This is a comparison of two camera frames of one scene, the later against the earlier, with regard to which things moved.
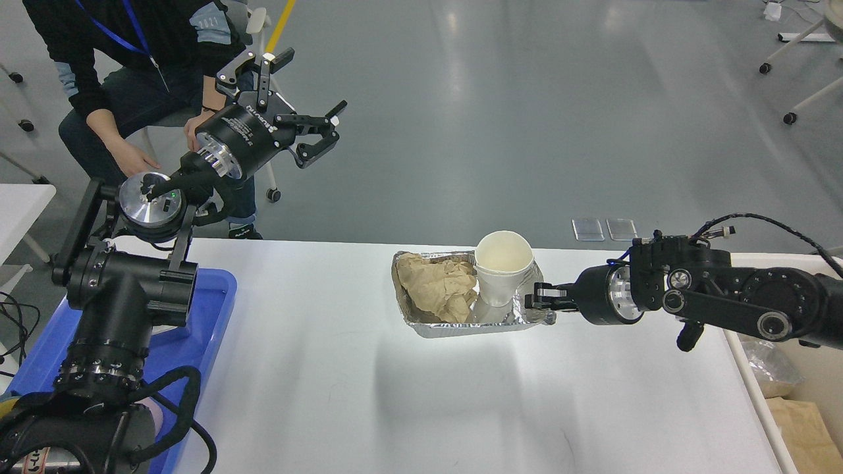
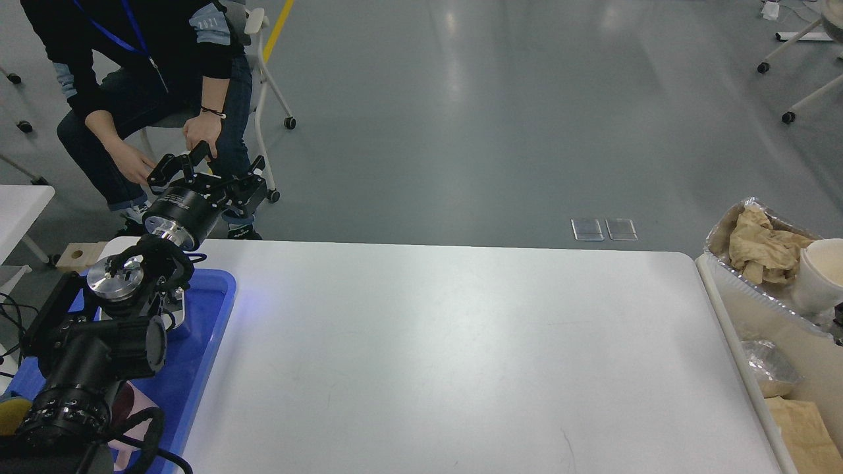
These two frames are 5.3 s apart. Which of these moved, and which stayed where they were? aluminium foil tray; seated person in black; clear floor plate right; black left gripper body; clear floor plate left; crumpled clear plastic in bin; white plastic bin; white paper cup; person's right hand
Moved: black left gripper body; aluminium foil tray; white paper cup
Stayed: crumpled clear plastic in bin; white plastic bin; clear floor plate left; person's right hand; clear floor plate right; seated person in black
